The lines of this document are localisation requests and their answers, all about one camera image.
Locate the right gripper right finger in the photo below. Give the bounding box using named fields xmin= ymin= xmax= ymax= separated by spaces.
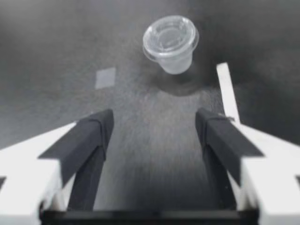
xmin=195 ymin=108 xmax=300 ymax=225

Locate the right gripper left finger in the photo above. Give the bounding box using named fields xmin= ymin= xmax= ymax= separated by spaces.
xmin=0 ymin=109 xmax=115 ymax=225

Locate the small clear plastic cup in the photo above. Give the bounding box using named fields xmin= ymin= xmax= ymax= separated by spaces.
xmin=142 ymin=15 xmax=200 ymax=75

